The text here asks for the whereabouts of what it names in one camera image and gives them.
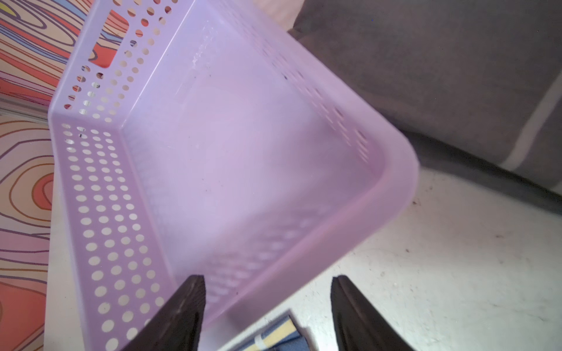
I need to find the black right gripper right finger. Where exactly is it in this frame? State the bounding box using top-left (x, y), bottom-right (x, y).
top-left (330, 275), bottom-right (414, 351)

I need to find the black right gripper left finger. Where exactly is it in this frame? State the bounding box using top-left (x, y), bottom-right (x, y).
top-left (124, 275), bottom-right (206, 351)

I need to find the blue pillowcase with yellow stripe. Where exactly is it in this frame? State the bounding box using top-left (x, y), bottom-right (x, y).
top-left (236, 314), bottom-right (311, 351)

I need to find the purple perforated plastic basket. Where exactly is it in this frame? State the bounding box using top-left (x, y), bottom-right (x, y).
top-left (48, 1), bottom-right (419, 350)

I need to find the grey folded cloth at back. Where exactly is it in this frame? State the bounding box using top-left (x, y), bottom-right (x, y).
top-left (291, 1), bottom-right (561, 193)

